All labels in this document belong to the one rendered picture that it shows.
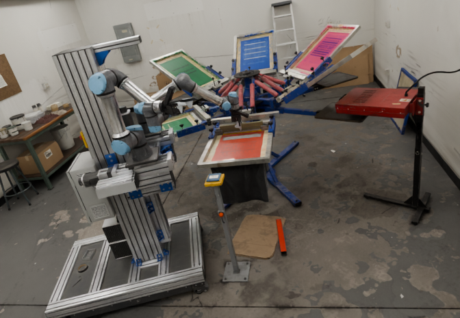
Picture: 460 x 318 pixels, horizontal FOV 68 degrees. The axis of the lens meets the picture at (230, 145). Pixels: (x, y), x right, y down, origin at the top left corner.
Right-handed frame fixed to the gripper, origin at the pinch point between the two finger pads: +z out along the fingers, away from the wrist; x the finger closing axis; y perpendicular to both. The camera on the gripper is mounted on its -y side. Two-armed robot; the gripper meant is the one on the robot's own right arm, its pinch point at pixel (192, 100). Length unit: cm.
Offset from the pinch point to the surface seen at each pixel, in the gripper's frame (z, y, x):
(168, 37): -274, -48, -485
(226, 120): -34, 47, -136
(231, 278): -16, 162, -45
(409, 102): 127, 39, -130
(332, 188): 60, 144, -183
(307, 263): 44, 159, -70
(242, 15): -116, -67, -507
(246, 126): -9, 50, -116
